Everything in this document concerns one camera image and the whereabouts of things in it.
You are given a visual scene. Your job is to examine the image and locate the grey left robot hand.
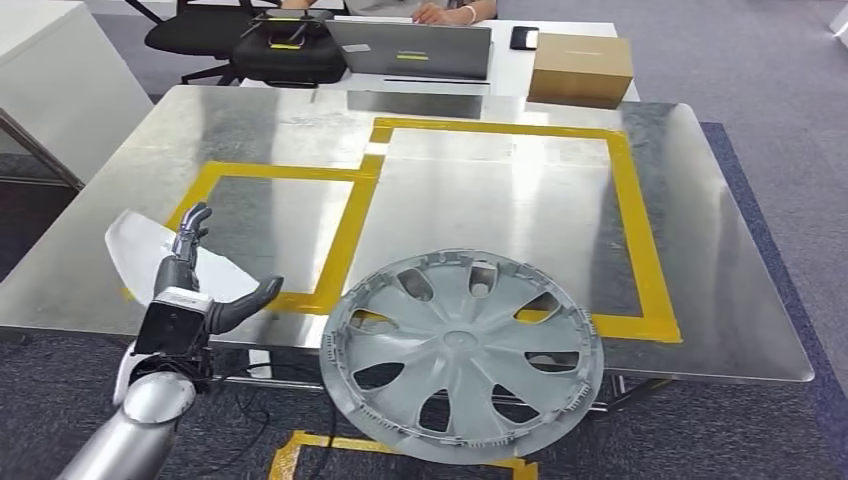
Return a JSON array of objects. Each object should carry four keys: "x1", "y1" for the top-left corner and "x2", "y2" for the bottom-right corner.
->
[{"x1": 152, "y1": 201, "x2": 285, "y2": 336}]

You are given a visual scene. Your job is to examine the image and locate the white curved plastic part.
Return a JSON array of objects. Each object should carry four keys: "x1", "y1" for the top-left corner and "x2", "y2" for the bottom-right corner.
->
[{"x1": 104, "y1": 208, "x2": 261, "y2": 309}]

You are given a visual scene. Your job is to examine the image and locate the steel workbench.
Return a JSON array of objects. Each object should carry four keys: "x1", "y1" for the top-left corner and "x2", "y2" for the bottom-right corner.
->
[{"x1": 0, "y1": 84, "x2": 816, "y2": 415}]

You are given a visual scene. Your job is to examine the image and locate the white power strip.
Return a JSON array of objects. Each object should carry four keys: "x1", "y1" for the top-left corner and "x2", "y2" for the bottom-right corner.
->
[{"x1": 246, "y1": 349, "x2": 273, "y2": 380}]

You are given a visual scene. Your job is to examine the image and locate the yellow floor tape square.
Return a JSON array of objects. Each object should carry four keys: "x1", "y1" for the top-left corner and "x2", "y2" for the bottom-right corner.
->
[{"x1": 268, "y1": 430, "x2": 539, "y2": 480}]

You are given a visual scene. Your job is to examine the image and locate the black carry bag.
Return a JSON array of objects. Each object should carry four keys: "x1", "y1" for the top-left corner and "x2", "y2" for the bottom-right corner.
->
[{"x1": 231, "y1": 8, "x2": 349, "y2": 89}]

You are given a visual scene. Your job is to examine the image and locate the black office chair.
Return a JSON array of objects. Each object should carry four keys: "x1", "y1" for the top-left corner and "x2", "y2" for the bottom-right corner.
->
[{"x1": 122, "y1": 0, "x2": 266, "y2": 86}]

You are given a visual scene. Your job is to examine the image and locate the grey wheel hubcap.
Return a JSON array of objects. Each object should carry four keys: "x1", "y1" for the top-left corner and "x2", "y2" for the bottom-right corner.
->
[{"x1": 319, "y1": 248, "x2": 605, "y2": 466}]

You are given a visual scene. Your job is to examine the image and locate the grey laptop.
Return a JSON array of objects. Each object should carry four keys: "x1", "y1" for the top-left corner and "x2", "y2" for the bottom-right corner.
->
[{"x1": 324, "y1": 18, "x2": 495, "y2": 82}]

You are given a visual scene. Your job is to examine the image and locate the person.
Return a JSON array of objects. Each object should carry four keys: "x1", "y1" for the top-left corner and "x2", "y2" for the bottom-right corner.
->
[{"x1": 281, "y1": 0, "x2": 498, "y2": 26}]

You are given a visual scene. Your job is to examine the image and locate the white office desk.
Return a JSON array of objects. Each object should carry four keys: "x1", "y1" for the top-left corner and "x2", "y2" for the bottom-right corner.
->
[{"x1": 239, "y1": 18, "x2": 641, "y2": 104}]

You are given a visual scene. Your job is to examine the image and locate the black phone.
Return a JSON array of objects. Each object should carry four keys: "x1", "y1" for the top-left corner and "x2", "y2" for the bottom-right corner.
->
[{"x1": 508, "y1": 25, "x2": 540, "y2": 52}]

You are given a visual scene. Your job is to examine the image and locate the cardboard box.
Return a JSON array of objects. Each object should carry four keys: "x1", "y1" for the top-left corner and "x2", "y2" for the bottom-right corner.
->
[{"x1": 527, "y1": 33, "x2": 635, "y2": 111}]

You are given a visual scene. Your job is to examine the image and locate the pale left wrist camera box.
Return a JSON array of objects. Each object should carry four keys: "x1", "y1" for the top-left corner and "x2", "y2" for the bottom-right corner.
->
[{"x1": 134, "y1": 286, "x2": 215, "y2": 357}]

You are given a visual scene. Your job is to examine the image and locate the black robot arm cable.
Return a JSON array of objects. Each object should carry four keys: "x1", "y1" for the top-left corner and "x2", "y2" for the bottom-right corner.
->
[{"x1": 192, "y1": 357, "x2": 340, "y2": 480}]

